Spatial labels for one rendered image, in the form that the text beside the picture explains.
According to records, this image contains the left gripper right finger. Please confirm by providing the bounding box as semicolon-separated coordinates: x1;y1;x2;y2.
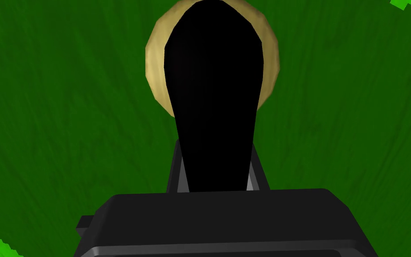
246;142;271;192

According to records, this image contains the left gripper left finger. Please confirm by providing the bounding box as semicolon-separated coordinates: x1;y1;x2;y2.
166;139;191;194

